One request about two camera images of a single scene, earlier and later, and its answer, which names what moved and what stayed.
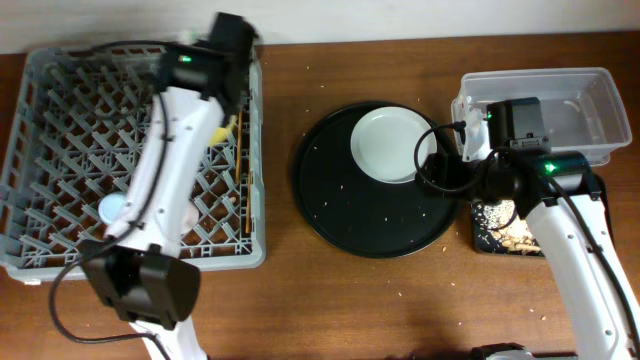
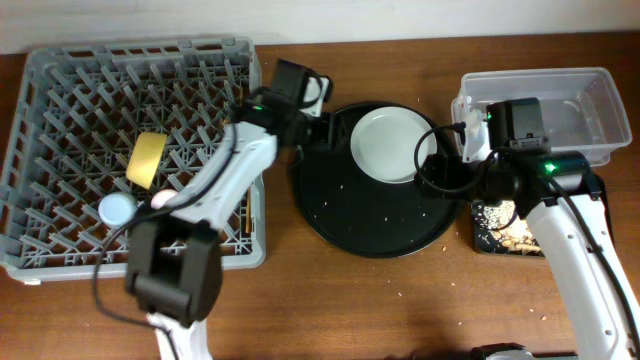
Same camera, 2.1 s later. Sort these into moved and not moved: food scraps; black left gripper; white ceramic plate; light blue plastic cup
Moved: black left gripper
Not moved: light blue plastic cup; food scraps; white ceramic plate
